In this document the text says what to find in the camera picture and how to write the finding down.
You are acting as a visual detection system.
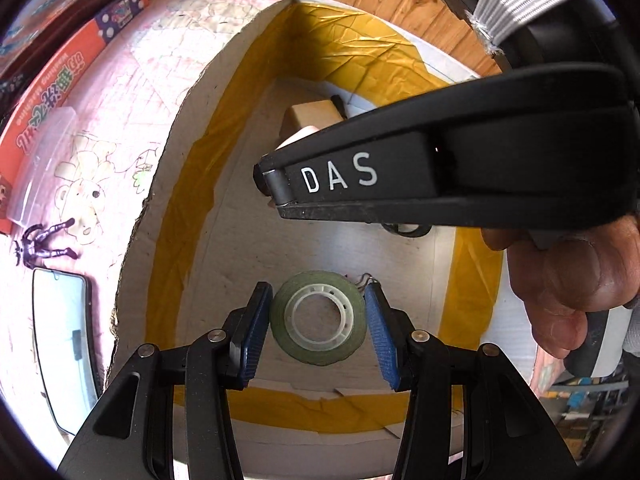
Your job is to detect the green tape roll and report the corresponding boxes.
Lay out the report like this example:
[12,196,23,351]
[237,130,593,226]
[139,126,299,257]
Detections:
[270,271,367,366]

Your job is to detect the pink binder clip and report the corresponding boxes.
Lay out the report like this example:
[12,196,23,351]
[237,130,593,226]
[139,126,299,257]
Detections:
[346,272,378,292]

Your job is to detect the black safety glasses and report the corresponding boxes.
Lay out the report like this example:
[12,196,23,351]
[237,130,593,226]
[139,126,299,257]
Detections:
[330,94,432,238]

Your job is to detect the gold metal box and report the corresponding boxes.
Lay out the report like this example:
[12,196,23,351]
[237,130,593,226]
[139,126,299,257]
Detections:
[278,100,345,148]

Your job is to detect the person's right hand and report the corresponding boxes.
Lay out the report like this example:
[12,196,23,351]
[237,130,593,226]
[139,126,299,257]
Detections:
[482,214,639,359]

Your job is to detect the white cardboard box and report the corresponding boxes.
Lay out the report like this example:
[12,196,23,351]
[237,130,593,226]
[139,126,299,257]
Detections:
[113,0,539,479]

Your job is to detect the black smartphone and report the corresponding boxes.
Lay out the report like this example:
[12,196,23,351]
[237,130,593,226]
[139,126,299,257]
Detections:
[32,268,102,434]

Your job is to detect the purple toy figure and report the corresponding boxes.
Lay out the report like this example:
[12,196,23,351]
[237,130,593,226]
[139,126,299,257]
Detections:
[14,218,79,269]

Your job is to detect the pink cartoon quilt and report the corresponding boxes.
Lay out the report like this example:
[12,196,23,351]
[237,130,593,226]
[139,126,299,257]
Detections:
[0,0,551,461]

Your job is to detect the clear plastic case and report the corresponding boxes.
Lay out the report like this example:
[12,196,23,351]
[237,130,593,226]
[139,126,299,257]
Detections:
[8,106,77,229]

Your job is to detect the red toy box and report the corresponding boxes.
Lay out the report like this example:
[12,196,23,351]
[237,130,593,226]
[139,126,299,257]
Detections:
[1,0,149,235]

